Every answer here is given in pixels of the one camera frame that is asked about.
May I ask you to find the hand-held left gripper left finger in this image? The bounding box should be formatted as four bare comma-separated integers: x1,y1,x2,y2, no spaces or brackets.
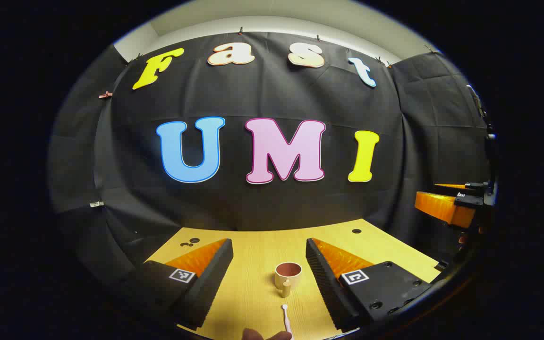
126,238,234,331

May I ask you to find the black backdrop cloth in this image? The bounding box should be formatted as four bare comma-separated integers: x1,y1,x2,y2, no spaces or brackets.
48,31,494,284

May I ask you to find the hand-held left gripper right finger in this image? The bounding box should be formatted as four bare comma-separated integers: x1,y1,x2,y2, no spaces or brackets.
306,238,435,333

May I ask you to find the beige cup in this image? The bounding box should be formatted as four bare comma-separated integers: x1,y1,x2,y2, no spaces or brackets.
274,262,303,298

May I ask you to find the wooden desktop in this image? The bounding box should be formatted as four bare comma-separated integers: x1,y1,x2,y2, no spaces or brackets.
144,218,442,340

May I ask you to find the white pink toothbrush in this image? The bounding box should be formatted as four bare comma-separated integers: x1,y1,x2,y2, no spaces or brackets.
281,305,294,339

